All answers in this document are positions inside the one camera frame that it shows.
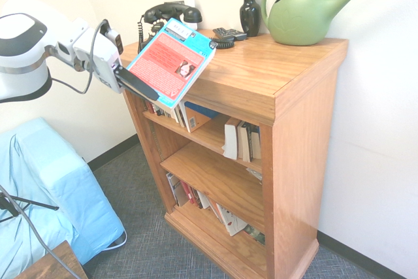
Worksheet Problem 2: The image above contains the large thick book with barcode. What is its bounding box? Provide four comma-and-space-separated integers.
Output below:
178, 99, 220, 133

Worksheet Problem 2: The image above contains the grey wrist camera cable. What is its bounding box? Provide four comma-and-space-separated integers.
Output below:
48, 19, 110, 95

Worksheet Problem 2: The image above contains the white cable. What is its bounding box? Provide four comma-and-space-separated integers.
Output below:
106, 229, 128, 251

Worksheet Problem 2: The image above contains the thin cream paperback book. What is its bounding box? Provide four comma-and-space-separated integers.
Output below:
237, 121, 251, 163

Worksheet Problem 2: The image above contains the green plastic watering can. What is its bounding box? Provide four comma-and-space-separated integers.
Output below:
261, 0, 394, 46

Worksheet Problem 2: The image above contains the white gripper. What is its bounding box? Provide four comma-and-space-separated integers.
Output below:
73, 27, 160, 101

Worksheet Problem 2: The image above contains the dark spine book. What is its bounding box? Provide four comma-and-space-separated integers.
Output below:
248, 123, 262, 161

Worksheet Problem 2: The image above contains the red spine paperback book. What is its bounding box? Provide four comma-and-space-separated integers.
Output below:
181, 180, 204, 210

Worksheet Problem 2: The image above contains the black glossy vase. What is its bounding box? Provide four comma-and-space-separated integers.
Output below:
240, 0, 262, 37

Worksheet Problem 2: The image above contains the black camera tripod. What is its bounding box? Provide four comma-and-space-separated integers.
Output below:
0, 192, 60, 224

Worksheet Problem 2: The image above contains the teal and pink paperback book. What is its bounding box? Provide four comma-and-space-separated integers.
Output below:
126, 17, 217, 110

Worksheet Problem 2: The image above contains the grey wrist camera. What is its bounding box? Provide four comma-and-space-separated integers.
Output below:
99, 20, 124, 55

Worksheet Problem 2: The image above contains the wooden bookshelf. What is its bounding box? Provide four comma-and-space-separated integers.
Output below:
120, 29, 349, 279

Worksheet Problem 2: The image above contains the dark green patterned book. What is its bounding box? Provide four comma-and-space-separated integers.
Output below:
243, 225, 266, 247

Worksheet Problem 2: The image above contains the light blue covered furniture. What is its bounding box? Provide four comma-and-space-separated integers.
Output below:
0, 117, 127, 279

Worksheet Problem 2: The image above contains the black and white cover book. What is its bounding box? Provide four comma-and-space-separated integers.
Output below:
165, 172, 189, 208

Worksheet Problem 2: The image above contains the white book with red print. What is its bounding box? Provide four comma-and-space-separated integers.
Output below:
215, 203, 249, 237

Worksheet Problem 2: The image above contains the grey hanging cable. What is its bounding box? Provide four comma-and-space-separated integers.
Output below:
0, 184, 81, 279

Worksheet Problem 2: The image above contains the black rotary telephone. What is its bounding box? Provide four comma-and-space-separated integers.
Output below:
137, 3, 235, 54

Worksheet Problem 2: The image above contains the black remote control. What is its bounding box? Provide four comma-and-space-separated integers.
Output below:
212, 27, 248, 42

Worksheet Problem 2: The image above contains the thick cream paperback book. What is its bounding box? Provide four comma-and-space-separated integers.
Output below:
221, 117, 243, 161

